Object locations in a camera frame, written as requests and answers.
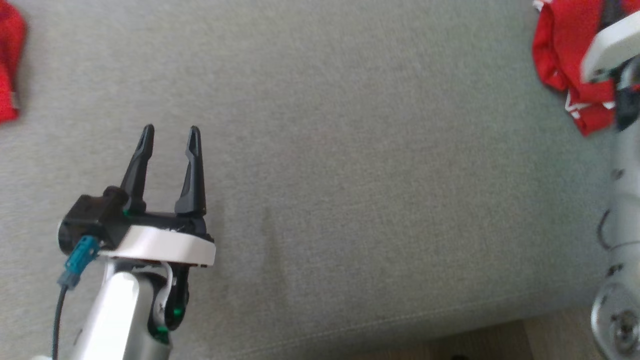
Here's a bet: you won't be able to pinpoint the black left cable teal plug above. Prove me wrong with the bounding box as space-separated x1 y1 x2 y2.
51 235 101 360

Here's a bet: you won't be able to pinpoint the red garment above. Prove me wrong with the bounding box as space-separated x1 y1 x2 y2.
0 0 27 124

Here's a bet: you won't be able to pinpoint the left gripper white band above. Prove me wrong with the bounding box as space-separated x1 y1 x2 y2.
100 124 217 267

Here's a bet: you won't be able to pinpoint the grey fabric sofa seat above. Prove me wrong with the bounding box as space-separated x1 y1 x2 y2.
0 0 640 360

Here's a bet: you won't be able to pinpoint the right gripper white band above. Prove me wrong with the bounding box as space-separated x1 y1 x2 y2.
580 11 640 85

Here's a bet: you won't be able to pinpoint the red white-striped shorts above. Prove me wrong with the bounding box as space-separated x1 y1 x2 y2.
531 0 640 137

